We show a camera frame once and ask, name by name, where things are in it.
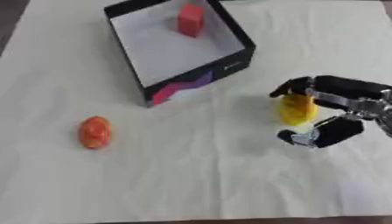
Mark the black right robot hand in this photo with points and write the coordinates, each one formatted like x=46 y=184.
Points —
x=337 y=87

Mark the black box white inside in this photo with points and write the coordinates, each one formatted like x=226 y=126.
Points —
x=173 y=49

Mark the yellow toy fruit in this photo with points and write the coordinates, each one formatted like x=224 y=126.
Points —
x=296 y=112

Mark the red block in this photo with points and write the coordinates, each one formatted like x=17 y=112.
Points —
x=190 y=20

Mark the orange toy fruit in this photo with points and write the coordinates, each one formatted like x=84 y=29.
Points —
x=94 y=132

